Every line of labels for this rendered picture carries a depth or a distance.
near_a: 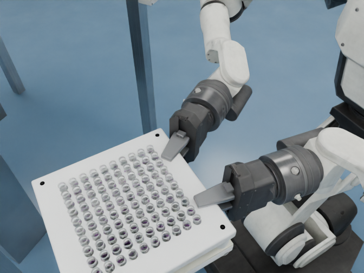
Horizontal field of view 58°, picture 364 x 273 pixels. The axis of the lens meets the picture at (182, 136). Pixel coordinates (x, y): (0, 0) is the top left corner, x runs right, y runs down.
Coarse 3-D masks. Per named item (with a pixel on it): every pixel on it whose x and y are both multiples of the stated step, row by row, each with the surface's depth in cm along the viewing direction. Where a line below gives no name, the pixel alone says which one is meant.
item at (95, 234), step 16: (144, 160) 56; (96, 176) 54; (128, 176) 54; (144, 176) 55; (80, 192) 53; (112, 192) 53; (128, 192) 52; (144, 192) 53; (80, 208) 50; (96, 208) 51; (112, 208) 51; (160, 208) 51; (176, 208) 50; (144, 224) 48; (160, 224) 49; (96, 240) 47; (112, 240) 47; (128, 240) 48
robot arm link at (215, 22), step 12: (204, 0) 80; (216, 0) 80; (228, 0) 80; (240, 0) 84; (204, 12) 79; (216, 12) 78; (228, 12) 81; (240, 12) 86; (204, 24) 79; (216, 24) 77; (228, 24) 78; (204, 36) 78; (216, 36) 75; (228, 36) 76
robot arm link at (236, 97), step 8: (216, 72) 69; (208, 80) 67; (216, 80) 69; (224, 80) 69; (216, 88) 66; (224, 88) 67; (232, 88) 69; (240, 88) 71; (248, 88) 74; (224, 96) 66; (232, 96) 71; (240, 96) 72; (248, 96) 74; (232, 104) 70; (240, 104) 71; (232, 112) 70; (240, 112) 72; (232, 120) 71
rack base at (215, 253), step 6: (228, 246) 52; (210, 252) 51; (216, 252) 51; (222, 252) 52; (198, 258) 50; (204, 258) 50; (210, 258) 51; (216, 258) 52; (192, 264) 50; (198, 264) 50; (204, 264) 51; (180, 270) 49; (186, 270) 49; (192, 270) 50
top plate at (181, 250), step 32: (160, 128) 62; (96, 160) 57; (128, 160) 57; (96, 192) 53; (160, 192) 53; (192, 192) 53; (64, 224) 49; (96, 224) 49; (128, 224) 49; (192, 224) 49; (224, 224) 49; (64, 256) 46; (96, 256) 46; (160, 256) 46; (192, 256) 46
